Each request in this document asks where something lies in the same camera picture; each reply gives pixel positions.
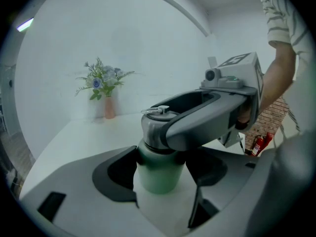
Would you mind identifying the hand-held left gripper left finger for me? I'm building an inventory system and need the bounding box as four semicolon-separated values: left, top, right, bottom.
19;146;158;237

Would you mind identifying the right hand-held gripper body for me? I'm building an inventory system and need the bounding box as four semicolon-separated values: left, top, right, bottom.
199;52;265;149

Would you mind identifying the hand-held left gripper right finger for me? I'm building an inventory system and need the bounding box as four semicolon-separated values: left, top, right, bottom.
185;146;275;232

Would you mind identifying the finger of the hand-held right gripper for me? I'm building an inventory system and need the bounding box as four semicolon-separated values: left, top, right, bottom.
150;89;221;115
159;92;248;152

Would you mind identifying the gray bottle lid with ring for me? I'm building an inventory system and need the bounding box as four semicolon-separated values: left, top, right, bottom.
140;105;184;155

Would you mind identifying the green bottle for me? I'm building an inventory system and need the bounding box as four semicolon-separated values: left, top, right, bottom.
134;138;186;195

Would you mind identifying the person's right forearm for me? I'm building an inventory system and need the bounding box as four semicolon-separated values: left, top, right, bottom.
257;42;297;116

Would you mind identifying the person's right hand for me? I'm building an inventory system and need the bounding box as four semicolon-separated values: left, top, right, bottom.
236;102;254;131

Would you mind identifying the red fire extinguisher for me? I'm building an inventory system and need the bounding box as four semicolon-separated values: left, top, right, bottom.
262;132;275;153
250;134;266;157

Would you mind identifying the pink vase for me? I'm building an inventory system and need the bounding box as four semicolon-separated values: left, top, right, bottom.
104;96;116;119

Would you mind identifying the striped white shirt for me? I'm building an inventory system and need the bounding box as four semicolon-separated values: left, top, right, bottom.
260;0;316;139

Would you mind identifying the blue and white flower bouquet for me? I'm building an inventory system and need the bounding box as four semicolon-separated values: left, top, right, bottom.
75;57;135;101

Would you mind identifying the ceiling light strip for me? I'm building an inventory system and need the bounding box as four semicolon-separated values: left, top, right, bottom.
16;17;35;32

